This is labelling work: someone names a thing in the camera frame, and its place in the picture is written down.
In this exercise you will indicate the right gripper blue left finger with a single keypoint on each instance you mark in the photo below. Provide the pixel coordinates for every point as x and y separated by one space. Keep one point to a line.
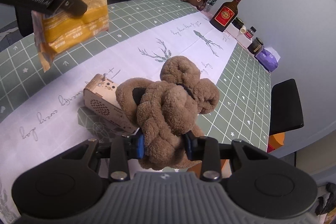
138 146

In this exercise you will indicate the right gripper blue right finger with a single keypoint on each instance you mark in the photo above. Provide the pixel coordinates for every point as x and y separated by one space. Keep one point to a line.
188 143

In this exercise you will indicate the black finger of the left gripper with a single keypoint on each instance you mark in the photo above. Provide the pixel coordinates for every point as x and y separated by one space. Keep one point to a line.
73 7

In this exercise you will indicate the yellow snack packet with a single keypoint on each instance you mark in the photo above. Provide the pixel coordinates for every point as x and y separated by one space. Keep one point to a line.
59 32

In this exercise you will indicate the brown plush braided toy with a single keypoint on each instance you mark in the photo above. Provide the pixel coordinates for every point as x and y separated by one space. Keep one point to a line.
166 109

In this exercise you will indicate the green grid tablecloth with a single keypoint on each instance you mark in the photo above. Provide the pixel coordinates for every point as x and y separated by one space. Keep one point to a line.
236 98

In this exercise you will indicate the wooden radio box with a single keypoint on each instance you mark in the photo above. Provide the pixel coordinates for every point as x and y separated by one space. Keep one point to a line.
100 97

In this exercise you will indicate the orange storage box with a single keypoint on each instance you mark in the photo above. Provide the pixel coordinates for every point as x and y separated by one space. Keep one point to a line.
274 142

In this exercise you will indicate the white deer table runner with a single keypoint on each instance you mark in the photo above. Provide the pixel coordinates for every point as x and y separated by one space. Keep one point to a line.
44 113

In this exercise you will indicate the black chair right side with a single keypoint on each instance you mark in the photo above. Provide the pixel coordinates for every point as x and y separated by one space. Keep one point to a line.
285 110

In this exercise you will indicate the purple tissue pack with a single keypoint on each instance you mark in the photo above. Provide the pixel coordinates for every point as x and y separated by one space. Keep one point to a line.
268 58

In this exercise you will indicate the dark glass jar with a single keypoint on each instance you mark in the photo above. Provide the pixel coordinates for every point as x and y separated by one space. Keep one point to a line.
256 46

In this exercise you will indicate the white box on table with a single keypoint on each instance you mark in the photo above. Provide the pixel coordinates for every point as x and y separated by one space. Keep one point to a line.
240 37

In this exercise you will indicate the small red label jar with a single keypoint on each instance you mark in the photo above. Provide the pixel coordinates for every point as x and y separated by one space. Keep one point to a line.
250 32

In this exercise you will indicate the brown liquor bottle red label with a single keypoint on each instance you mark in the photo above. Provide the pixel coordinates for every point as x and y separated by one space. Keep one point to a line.
224 16

